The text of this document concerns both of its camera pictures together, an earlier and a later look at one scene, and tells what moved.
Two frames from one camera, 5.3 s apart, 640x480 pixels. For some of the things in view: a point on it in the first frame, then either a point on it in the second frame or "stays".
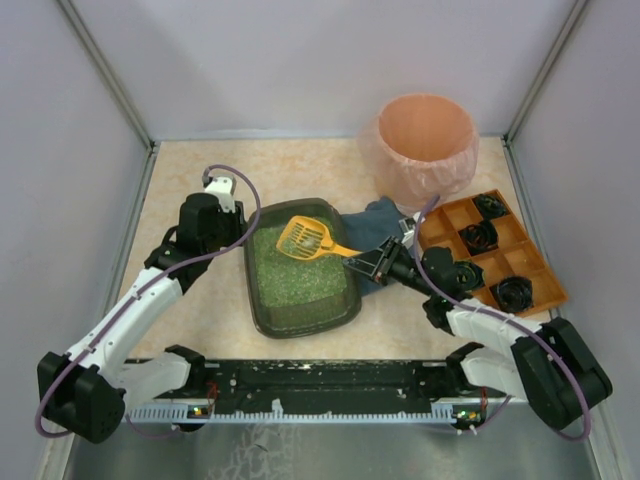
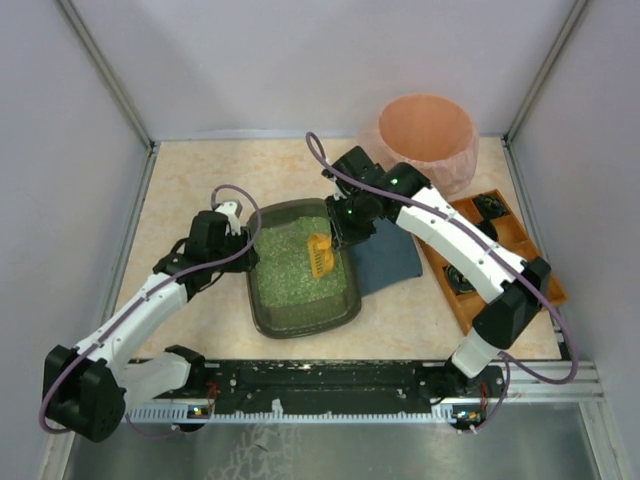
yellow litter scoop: [306, 237] → [321, 254]
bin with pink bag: [420, 147] stays
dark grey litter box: [294, 297] stays
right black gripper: [382, 261] → [343, 235]
